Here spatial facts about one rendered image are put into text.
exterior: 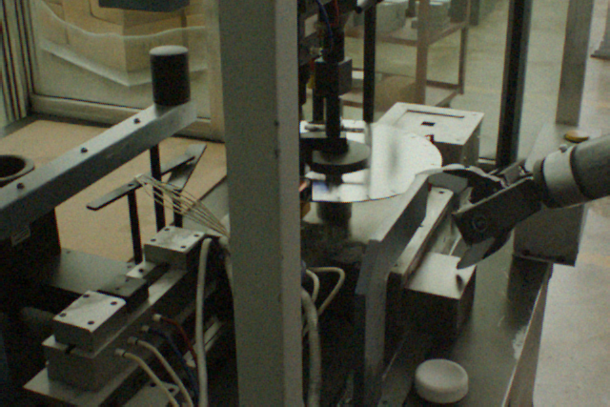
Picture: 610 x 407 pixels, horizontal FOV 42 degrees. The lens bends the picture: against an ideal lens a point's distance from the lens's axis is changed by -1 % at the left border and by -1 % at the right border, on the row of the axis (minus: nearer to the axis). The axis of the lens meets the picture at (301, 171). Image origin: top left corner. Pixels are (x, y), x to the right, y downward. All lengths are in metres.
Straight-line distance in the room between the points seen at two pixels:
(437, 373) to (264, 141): 0.64
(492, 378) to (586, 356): 1.40
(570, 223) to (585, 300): 1.41
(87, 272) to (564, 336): 1.70
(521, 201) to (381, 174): 0.22
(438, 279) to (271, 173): 0.70
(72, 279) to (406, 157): 0.53
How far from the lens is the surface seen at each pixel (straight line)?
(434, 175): 1.16
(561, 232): 1.38
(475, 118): 1.59
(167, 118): 1.19
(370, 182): 1.17
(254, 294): 0.57
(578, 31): 1.57
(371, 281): 0.90
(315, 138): 1.15
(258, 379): 0.61
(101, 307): 1.02
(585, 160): 1.04
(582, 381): 2.42
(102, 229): 1.51
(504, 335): 1.21
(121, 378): 1.03
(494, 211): 1.07
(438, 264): 1.23
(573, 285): 2.85
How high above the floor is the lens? 1.43
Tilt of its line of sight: 24 degrees down
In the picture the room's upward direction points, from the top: 1 degrees counter-clockwise
